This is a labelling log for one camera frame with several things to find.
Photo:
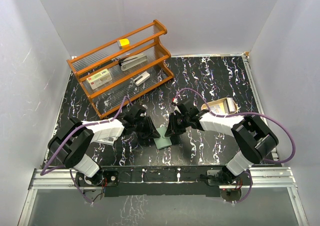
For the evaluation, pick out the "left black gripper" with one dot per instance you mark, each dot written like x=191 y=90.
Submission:
x=151 y=133

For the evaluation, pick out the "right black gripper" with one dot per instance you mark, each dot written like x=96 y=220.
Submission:
x=172 y=129

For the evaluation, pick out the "green card holder wallet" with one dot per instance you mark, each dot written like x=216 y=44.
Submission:
x=162 y=142

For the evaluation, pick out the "white blue patterned card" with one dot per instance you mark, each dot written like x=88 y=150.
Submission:
x=217 y=109

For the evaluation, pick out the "beige card tray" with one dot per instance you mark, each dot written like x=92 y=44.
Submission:
x=223 y=106

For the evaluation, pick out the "stack of cards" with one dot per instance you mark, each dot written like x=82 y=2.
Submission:
x=229 y=106

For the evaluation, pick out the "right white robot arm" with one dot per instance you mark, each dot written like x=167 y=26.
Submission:
x=252 y=135

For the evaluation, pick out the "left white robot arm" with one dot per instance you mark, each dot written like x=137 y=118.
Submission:
x=70 y=143

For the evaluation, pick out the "white paper card with code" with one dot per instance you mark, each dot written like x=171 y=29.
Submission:
x=107 y=141

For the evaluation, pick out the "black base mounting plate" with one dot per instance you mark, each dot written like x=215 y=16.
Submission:
x=203 y=180

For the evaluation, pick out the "small white stapler remover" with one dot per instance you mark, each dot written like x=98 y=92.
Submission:
x=141 y=78

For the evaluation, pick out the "orange wooden three-tier rack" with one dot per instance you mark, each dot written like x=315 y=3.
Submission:
x=107 y=98

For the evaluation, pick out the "white staples box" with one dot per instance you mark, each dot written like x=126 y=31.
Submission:
x=99 y=79

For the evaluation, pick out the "grey black stapler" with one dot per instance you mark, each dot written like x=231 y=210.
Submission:
x=132 y=61

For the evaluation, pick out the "yellow grey tape measure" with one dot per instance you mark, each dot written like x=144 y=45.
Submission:
x=123 y=43

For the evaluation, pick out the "aluminium frame rail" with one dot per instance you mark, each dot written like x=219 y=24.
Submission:
x=266 y=176

